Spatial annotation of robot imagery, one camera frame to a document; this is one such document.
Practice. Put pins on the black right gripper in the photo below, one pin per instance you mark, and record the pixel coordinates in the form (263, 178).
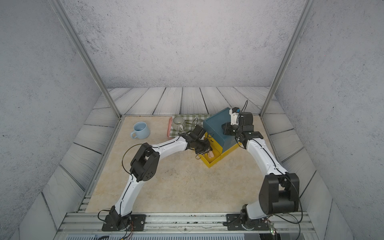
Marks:
(227, 128)

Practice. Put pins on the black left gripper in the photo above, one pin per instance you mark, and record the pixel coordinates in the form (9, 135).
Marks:
(207, 149)

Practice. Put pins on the yellow drawer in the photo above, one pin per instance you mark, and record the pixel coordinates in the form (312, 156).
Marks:
(216, 142)
(210, 162)

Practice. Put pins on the yellow bottom drawer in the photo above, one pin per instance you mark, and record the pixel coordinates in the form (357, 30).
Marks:
(210, 162)

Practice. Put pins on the teal drawer cabinet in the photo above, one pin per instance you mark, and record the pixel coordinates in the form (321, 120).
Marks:
(213, 127)

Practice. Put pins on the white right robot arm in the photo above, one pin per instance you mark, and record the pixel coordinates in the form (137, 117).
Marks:
(279, 193)

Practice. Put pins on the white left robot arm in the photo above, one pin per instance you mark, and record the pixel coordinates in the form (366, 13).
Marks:
(145, 163)

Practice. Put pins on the green checkered cloth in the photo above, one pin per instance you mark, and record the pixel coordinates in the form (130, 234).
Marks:
(191, 122)

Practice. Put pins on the pink plastic tray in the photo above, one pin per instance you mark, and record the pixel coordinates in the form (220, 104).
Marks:
(169, 127)

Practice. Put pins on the light blue ceramic mug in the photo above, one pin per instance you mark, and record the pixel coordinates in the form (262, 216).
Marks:
(140, 131)

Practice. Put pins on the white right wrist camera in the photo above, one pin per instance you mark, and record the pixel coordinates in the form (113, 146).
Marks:
(234, 114)

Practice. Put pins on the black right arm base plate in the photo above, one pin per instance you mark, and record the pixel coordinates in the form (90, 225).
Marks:
(247, 223)

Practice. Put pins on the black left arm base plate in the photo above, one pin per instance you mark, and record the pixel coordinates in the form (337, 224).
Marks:
(113, 222)

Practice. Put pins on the grey aluminium corner post right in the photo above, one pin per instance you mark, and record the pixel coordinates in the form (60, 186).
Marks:
(298, 31)

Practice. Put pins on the grey aluminium corner post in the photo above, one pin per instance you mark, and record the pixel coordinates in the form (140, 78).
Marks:
(70, 30)
(298, 31)

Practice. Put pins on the aluminium front rail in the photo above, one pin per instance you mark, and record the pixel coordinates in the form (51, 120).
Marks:
(188, 226)

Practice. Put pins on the grey aluminium corner post left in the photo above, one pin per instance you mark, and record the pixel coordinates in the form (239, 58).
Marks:
(70, 30)

